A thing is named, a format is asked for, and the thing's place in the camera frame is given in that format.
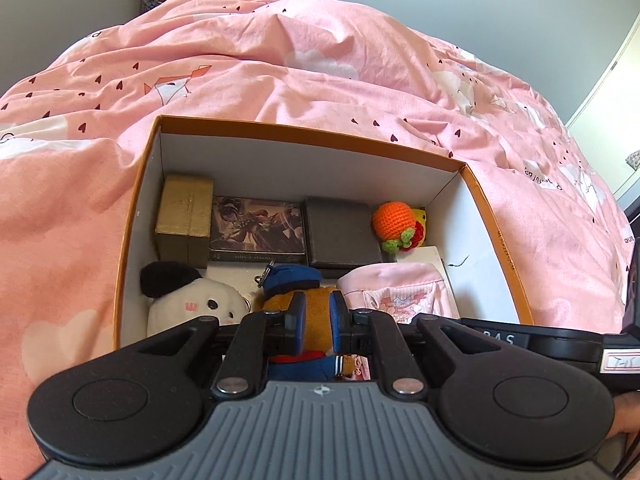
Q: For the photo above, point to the gold box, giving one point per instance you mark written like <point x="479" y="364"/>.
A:
<point x="182" y="210"/>

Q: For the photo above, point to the dark printed card box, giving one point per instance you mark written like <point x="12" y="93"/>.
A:
<point x="255" y="225"/>

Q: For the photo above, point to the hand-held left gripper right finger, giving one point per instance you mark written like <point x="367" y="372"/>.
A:
<point x="338" y="320"/>

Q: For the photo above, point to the white carton box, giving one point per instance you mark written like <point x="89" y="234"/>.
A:
<point x="420" y="255"/>

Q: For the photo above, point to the black square box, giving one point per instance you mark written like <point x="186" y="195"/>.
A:
<point x="340" y="232"/>

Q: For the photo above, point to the red crochet strawberry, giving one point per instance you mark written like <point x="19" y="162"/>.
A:
<point x="418" y="236"/>

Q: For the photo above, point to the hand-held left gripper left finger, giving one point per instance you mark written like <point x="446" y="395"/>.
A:
<point x="296" y="320"/>

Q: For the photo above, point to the orange crochet fruit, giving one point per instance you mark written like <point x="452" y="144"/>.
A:
<point x="392" y="222"/>

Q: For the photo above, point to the white plush toy striped pants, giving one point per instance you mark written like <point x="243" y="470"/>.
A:
<point x="200" y="300"/>

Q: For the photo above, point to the orange cardboard box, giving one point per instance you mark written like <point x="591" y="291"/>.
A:
<point x="505" y="260"/>

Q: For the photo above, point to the pink printed blanket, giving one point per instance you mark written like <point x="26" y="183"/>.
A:
<point x="300" y="35"/>

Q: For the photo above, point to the white wardrobe door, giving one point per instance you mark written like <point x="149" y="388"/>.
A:
<point x="615" y="110"/>

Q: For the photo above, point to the brown bear plush blue hat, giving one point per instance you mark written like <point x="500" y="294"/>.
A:
<point x="277" y="305"/>

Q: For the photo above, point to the person's right hand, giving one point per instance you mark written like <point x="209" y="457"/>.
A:
<point x="627" y="412"/>

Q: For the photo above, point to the pink pouch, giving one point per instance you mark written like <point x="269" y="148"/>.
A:
<point x="400" y="285"/>

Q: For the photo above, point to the yellow crochet toy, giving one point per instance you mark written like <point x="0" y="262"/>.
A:
<point x="421" y="216"/>

